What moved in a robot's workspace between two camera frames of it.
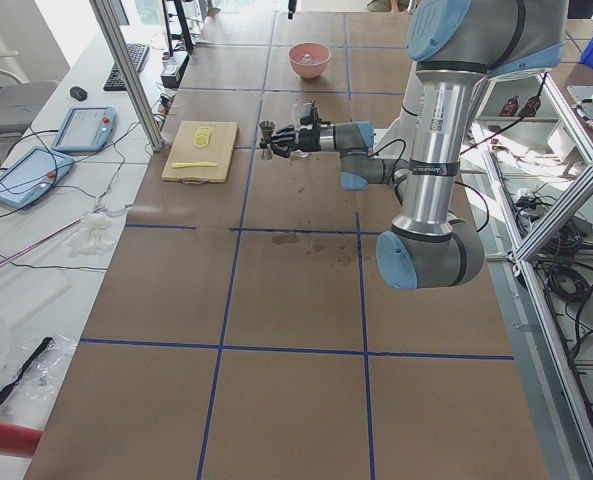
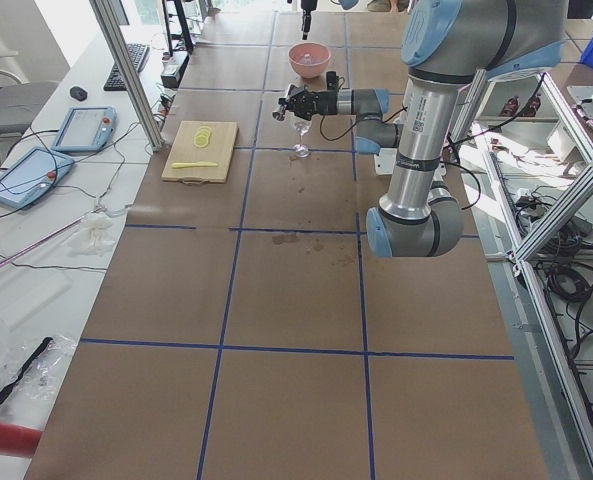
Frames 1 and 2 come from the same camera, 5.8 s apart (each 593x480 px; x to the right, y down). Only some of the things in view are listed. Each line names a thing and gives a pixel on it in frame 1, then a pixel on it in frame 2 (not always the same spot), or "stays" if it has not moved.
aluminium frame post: (106, 14) stays
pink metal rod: (26, 248) stays
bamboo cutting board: (201, 152) stays
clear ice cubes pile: (307, 58) stays
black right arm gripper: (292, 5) -> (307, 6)
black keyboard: (138, 55) stays
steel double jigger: (266, 128) -> (279, 114)
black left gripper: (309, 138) -> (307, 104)
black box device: (172, 70) stays
